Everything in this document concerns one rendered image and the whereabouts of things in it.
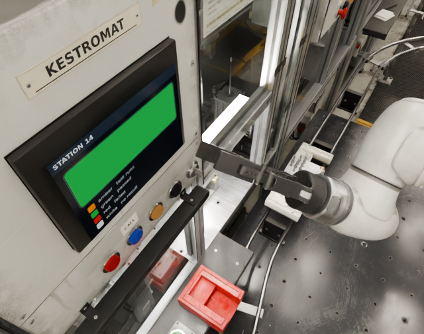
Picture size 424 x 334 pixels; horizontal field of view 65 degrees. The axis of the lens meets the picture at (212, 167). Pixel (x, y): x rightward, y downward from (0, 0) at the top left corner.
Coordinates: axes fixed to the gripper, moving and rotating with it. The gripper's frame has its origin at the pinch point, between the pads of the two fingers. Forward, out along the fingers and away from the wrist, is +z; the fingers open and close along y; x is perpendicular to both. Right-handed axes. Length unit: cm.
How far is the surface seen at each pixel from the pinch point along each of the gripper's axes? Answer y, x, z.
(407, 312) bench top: -24, 29, -105
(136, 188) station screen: 1.2, 8.6, 11.5
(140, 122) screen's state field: 5.5, -1.0, 15.2
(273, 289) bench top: -47, 42, -64
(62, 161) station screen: 12.4, 5.3, 22.5
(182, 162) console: -11.6, 4.0, 1.9
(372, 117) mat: -170, -68, -197
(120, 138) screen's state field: 7.3, 1.6, 17.2
